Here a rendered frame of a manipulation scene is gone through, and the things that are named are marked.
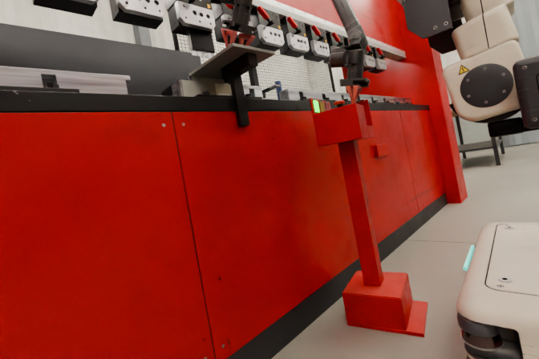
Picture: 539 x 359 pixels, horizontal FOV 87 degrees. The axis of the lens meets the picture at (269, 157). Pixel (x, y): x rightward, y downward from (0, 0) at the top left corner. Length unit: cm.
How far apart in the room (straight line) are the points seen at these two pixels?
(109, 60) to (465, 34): 139
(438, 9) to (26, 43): 145
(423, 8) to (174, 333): 106
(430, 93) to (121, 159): 257
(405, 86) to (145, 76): 222
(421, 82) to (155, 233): 257
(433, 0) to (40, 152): 99
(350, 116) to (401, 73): 201
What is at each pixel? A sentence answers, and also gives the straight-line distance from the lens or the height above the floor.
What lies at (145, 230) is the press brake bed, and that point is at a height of 52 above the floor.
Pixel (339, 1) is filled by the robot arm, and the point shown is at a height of 122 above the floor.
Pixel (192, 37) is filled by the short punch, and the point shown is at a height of 115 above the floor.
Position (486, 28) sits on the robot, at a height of 86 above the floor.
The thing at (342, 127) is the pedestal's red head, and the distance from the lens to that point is 103.
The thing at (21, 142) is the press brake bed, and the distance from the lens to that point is 77.
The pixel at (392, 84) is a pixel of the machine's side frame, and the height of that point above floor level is 115.
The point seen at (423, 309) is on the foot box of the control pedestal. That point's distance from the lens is 130.
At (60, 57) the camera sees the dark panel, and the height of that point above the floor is 123.
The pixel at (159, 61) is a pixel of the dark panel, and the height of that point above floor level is 126.
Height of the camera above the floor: 64
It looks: 1 degrees up
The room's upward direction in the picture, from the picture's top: 10 degrees counter-clockwise
